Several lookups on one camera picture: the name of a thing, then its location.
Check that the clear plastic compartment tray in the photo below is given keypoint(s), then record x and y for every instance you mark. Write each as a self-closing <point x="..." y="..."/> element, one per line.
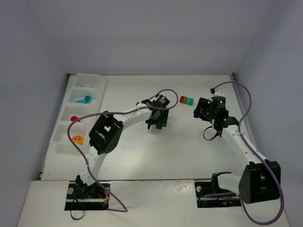
<point x="79" y="86"/>

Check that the yellow round patterned lego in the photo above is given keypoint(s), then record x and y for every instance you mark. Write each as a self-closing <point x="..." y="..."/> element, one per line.
<point x="78" y="139"/>

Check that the red oval lego brick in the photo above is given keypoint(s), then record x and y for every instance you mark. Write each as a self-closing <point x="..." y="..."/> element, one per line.
<point x="74" y="118"/>

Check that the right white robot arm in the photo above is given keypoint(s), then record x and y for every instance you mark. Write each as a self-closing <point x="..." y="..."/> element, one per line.
<point x="259" y="178"/>

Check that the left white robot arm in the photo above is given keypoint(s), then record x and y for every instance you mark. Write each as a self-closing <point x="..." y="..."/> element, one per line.
<point x="106" y="132"/>

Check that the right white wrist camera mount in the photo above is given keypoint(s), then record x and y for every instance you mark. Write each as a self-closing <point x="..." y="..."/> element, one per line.
<point x="217" y="92"/>

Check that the red green blue lego stack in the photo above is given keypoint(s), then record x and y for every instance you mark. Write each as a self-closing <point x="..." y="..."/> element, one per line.
<point x="186" y="100"/>

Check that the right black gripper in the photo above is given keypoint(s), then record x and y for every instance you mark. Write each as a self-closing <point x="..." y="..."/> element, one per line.
<point x="200" y="109"/>

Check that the teal oval lego brick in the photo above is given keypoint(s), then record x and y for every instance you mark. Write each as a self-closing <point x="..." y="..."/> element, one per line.
<point x="81" y="101"/>

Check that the small blue lego brick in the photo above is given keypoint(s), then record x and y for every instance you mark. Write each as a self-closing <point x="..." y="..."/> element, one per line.
<point x="88" y="99"/>

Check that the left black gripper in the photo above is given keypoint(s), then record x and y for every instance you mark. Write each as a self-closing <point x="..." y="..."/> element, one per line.
<point x="157" y="118"/>

